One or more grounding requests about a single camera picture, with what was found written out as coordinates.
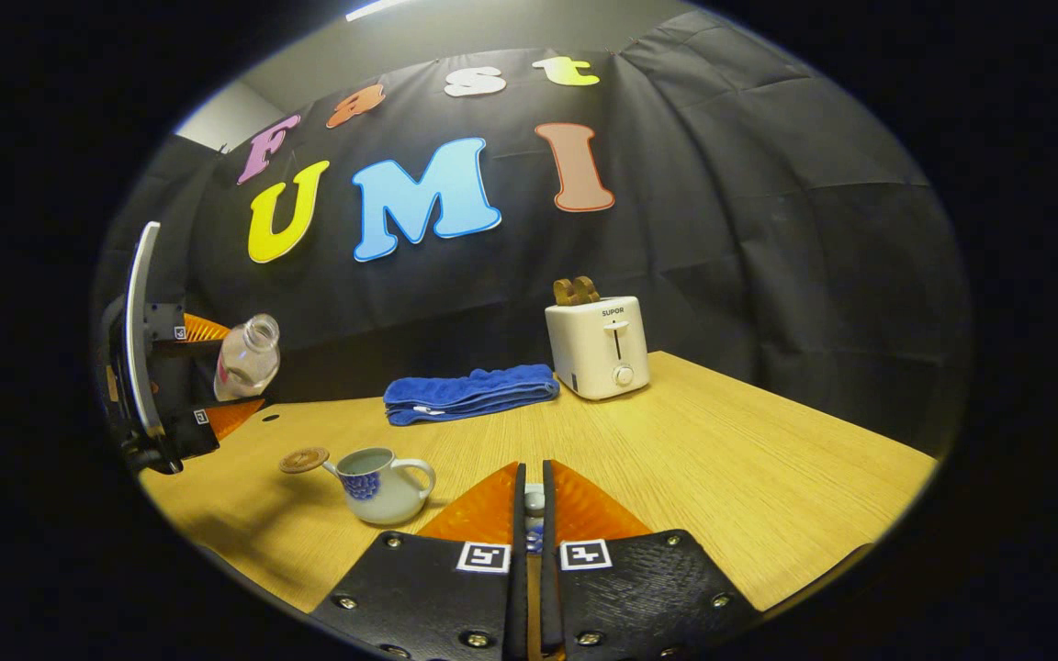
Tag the long ceiling light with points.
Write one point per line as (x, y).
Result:
(380, 8)

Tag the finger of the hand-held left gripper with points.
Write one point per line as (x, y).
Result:
(203, 330)
(217, 420)

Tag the clear plastic water bottle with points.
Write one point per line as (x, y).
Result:
(249, 363)

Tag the brown bread slice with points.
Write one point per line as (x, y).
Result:
(575, 291)

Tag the round brown coaster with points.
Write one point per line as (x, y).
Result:
(304, 460)

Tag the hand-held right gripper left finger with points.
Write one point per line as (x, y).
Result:
(519, 615)

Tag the folded blue towel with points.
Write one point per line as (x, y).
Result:
(469, 395)

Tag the white toaster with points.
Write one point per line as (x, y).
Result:
(595, 353)

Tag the black backdrop cloth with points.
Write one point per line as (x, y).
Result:
(722, 275)

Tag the white blue-patterned teacup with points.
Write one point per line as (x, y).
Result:
(382, 500)

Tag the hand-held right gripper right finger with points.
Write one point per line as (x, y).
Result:
(550, 615)

